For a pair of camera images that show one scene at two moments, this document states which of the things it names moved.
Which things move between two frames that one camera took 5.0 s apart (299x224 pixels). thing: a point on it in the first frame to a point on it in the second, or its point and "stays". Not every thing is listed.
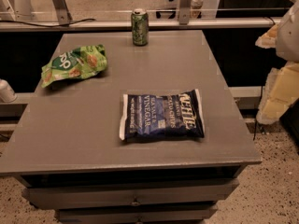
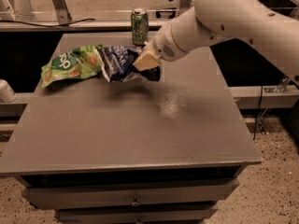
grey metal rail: (106, 24) stays
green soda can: (139, 26) stays
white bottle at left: (7, 91) stays
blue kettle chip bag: (150, 116) to (117, 63)
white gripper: (289, 37) to (163, 46)
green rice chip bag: (78, 63) stays
